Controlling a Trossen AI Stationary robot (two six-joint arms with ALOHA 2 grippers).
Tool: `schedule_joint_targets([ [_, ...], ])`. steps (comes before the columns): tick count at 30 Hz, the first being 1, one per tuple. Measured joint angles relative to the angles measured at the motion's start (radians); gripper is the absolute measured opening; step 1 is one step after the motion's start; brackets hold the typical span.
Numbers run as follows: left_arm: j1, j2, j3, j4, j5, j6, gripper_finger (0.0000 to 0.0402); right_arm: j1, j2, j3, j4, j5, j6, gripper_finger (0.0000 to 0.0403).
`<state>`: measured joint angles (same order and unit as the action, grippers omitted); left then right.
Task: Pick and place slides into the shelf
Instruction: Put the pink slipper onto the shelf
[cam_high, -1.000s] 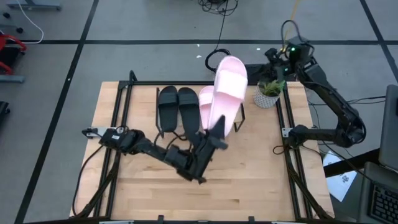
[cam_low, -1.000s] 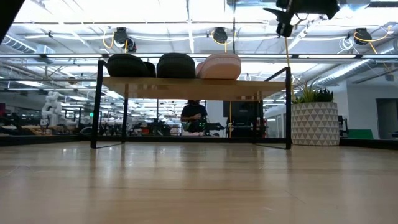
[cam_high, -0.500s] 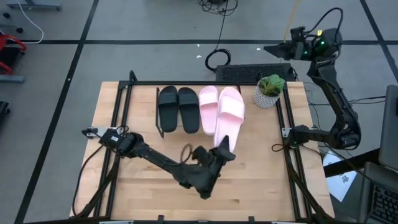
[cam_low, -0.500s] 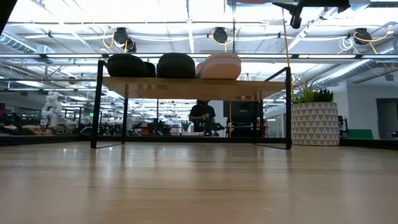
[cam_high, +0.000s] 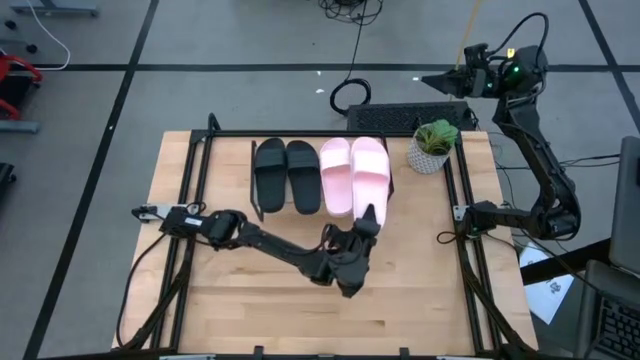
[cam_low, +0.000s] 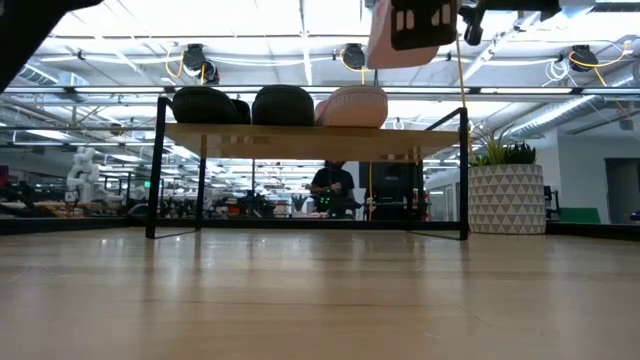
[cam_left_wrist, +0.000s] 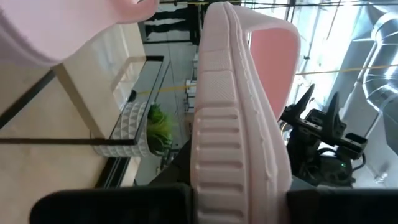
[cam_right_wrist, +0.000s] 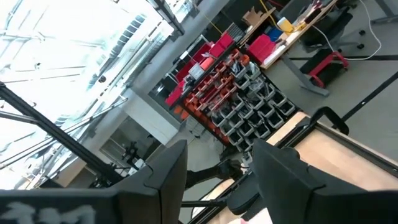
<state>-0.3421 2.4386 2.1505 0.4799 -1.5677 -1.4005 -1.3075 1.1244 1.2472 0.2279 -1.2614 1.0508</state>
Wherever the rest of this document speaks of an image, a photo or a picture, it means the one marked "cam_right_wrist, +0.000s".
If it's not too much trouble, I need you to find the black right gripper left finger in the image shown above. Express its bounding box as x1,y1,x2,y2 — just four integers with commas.
111,139,188,224

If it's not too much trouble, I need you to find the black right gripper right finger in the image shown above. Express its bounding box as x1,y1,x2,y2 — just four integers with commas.
251,139,325,224

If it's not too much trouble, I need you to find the parts bin rack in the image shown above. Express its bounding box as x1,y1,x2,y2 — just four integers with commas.
164,30,297,154

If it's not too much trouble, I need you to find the red stool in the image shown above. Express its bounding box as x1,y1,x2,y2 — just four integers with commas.
307,50,349,88

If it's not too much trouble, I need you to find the wooden workbench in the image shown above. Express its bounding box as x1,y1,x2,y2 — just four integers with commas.
239,0,340,97

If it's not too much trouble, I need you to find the black office chair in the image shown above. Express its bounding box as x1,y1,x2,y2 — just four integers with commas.
299,4,367,53

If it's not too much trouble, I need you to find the cardboard box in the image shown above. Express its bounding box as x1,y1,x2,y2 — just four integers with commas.
241,6,277,28

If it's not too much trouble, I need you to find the black table handle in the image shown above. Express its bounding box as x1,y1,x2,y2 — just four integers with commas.
308,106,350,136

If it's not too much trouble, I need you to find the black metal rig frame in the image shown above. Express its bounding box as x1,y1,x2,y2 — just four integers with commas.
0,81,124,185

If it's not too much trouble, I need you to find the white cable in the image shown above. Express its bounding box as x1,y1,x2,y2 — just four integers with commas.
312,0,382,62

